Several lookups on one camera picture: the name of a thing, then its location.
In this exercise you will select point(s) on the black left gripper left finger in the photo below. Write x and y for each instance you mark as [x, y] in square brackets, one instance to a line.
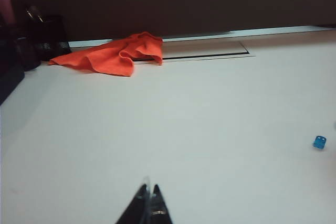
[139, 205]

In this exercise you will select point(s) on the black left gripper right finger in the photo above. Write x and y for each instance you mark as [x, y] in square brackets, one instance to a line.
[158, 208]

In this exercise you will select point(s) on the orange cloth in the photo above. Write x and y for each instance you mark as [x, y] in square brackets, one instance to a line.
[110, 56]

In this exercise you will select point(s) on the blue die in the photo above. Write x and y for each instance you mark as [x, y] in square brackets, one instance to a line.
[319, 142]

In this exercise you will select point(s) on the black flat base block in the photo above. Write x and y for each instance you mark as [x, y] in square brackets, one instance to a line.
[9, 85]

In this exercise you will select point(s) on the black round container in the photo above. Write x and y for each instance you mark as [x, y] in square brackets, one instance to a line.
[27, 56]

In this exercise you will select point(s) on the black mesh pen holder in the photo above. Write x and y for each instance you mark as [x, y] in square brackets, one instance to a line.
[52, 37]

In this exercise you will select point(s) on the pink rounded object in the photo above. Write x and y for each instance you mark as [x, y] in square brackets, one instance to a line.
[4, 1]

